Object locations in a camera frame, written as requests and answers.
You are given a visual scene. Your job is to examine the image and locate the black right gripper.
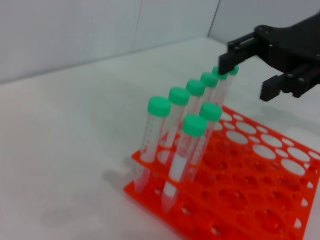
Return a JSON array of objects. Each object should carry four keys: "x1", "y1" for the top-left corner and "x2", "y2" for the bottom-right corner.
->
[{"x1": 219, "y1": 12, "x2": 320, "y2": 102}]

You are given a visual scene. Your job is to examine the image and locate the green-capped clear test tube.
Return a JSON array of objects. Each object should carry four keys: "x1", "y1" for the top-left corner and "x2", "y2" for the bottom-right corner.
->
[
  {"x1": 159, "y1": 86, "x2": 191, "y2": 151},
  {"x1": 200, "y1": 72, "x2": 219, "y2": 105},
  {"x1": 161, "y1": 114, "x2": 208, "y2": 214},
  {"x1": 184, "y1": 78, "x2": 207, "y2": 118},
  {"x1": 211, "y1": 66, "x2": 230, "y2": 108},
  {"x1": 222, "y1": 65, "x2": 240, "y2": 107},
  {"x1": 188, "y1": 102, "x2": 223, "y2": 181},
  {"x1": 133, "y1": 96, "x2": 173, "y2": 194}
]

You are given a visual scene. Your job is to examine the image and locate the orange plastic test tube rack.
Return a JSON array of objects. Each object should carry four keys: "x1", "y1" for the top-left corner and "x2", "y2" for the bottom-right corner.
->
[{"x1": 123, "y1": 104, "x2": 320, "y2": 240}]

